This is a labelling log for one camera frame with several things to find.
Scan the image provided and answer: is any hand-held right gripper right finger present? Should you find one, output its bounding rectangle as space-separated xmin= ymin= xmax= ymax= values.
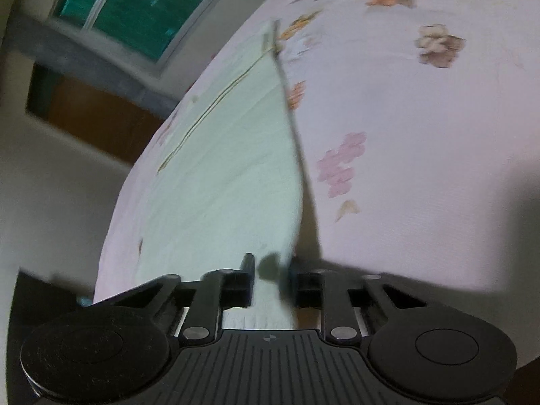
xmin=290 ymin=261 xmax=428 ymax=345

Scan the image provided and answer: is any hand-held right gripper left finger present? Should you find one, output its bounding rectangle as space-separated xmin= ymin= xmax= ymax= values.
xmin=98 ymin=253 xmax=256 ymax=345

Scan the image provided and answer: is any white knit sweater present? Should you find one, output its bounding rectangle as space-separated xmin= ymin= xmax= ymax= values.
xmin=135 ymin=19 xmax=305 ymax=332

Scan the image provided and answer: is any pink floral bed sheet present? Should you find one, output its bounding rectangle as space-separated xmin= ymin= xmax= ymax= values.
xmin=90 ymin=0 xmax=540 ymax=372

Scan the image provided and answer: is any brown wooden door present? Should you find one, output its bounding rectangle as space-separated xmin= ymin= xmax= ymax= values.
xmin=25 ymin=64 xmax=170 ymax=166

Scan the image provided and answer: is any sliding window with green glass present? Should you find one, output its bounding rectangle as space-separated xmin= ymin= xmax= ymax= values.
xmin=46 ymin=0 xmax=234 ymax=79

